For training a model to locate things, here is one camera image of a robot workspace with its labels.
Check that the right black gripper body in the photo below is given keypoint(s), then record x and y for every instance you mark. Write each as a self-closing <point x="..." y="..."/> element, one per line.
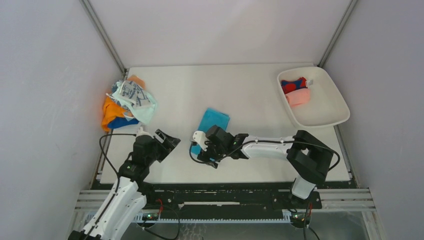
<point x="212" y="152"/>

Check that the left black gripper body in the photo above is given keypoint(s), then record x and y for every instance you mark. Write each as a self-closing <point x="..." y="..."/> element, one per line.
<point x="160" y="150"/>

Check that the bright blue towel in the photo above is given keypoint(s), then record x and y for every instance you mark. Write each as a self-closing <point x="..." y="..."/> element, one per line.
<point x="213" y="117"/>

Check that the mint green towel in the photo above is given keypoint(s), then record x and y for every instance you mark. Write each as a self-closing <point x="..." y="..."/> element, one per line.
<point x="143" y="113"/>

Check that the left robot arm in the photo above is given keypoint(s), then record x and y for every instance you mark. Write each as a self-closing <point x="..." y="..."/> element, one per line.
<point x="130" y="192"/>

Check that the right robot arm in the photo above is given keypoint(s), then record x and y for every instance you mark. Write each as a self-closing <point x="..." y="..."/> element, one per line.
<point x="310" y="157"/>

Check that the dark blue towel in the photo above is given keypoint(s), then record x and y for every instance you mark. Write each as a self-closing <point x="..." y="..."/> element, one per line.
<point x="119" y="122"/>

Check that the orange towel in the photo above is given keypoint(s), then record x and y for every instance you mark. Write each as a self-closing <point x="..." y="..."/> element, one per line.
<point x="110" y="109"/>

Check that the pink rolled towel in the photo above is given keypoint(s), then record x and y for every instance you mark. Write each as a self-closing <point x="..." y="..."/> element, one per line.
<point x="298" y="97"/>

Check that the red blue rolled towel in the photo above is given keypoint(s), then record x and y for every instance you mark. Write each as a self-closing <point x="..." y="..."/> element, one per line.
<point x="290" y="86"/>

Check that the white plastic tray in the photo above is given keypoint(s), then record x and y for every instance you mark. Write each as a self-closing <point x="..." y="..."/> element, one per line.
<point x="326" y="107"/>

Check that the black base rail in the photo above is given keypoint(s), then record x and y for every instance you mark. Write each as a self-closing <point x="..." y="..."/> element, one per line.
<point x="227" y="201"/>

